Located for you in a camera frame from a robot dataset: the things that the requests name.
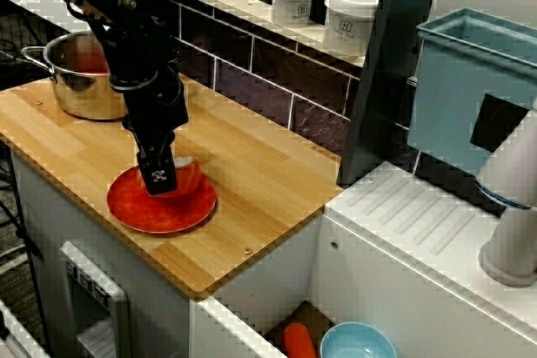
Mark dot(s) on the grey toy faucet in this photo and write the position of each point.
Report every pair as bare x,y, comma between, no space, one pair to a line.
512,215

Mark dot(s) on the white toy sink unit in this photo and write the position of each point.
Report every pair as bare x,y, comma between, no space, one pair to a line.
398,224

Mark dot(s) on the grey dispenser panel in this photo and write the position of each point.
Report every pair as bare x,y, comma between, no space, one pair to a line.
96,303

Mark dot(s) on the white lidded jar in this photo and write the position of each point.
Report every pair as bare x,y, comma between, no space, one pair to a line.
350,18
293,1

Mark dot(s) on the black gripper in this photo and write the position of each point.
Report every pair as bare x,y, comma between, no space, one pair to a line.
155,110

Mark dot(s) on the dark grey upright panel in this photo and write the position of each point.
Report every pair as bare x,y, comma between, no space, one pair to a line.
386,81

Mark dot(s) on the orange toy carrot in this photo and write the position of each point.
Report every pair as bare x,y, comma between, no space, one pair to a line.
298,343

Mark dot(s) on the stainless steel pot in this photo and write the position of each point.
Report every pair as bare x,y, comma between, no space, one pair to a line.
84,98

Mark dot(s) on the silver aluminium frame rail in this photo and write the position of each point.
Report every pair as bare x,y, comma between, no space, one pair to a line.
17,337

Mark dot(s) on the light blue plastic bin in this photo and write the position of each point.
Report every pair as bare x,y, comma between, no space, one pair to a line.
444,102

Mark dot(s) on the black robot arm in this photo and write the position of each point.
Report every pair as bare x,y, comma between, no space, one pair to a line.
105,10

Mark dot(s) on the beige tiled shelf ledge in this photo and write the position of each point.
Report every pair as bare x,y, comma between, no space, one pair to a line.
247,12

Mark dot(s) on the orange round plate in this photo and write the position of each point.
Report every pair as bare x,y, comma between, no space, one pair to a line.
168,215

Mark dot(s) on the white topped bread piece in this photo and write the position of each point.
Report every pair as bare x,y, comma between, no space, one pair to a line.
191,180

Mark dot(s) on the light blue bowl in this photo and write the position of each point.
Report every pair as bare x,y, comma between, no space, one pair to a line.
356,341

